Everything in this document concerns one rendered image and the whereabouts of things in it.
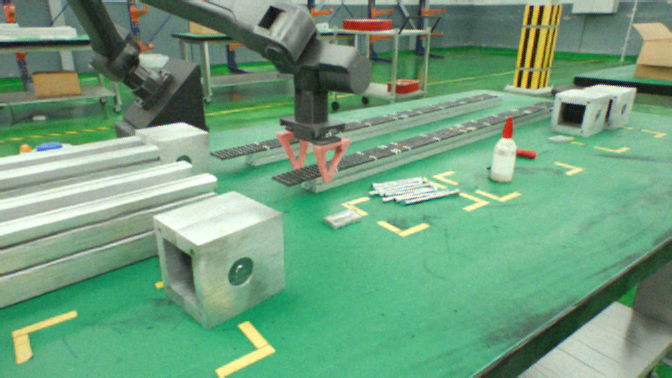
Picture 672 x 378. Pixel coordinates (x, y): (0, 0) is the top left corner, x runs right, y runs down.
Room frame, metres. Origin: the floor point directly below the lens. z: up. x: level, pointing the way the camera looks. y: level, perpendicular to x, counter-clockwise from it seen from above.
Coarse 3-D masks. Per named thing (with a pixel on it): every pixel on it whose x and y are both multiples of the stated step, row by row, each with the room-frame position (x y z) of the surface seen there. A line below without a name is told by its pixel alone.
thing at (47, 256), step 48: (48, 192) 0.52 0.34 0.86; (96, 192) 0.54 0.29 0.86; (144, 192) 0.52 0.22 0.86; (192, 192) 0.55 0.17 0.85; (0, 240) 0.41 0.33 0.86; (48, 240) 0.44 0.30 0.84; (96, 240) 0.47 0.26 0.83; (144, 240) 0.50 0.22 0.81; (0, 288) 0.41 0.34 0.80; (48, 288) 0.43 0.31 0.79
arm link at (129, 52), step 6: (126, 48) 1.15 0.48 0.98; (132, 48) 1.16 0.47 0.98; (120, 54) 1.14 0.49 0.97; (126, 54) 1.15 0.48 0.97; (132, 54) 1.16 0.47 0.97; (120, 60) 1.14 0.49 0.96; (126, 60) 1.15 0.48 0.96; (132, 60) 1.17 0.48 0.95; (138, 60) 1.20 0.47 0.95; (126, 66) 1.14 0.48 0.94; (132, 66) 1.19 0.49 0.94
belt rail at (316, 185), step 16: (544, 112) 1.29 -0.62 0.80; (496, 128) 1.13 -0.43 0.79; (432, 144) 0.94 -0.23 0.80; (448, 144) 0.99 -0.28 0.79; (464, 144) 1.03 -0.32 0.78; (384, 160) 0.84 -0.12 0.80; (400, 160) 0.87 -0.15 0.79; (416, 160) 0.91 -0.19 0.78; (336, 176) 0.76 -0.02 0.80; (352, 176) 0.78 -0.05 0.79
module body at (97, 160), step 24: (96, 144) 0.73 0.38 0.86; (120, 144) 0.75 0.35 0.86; (0, 168) 0.63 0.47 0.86; (24, 168) 0.61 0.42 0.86; (48, 168) 0.61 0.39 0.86; (72, 168) 0.63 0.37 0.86; (96, 168) 0.65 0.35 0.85; (120, 168) 0.68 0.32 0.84; (144, 168) 0.70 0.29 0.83; (0, 192) 0.58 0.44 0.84; (24, 192) 0.59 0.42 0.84
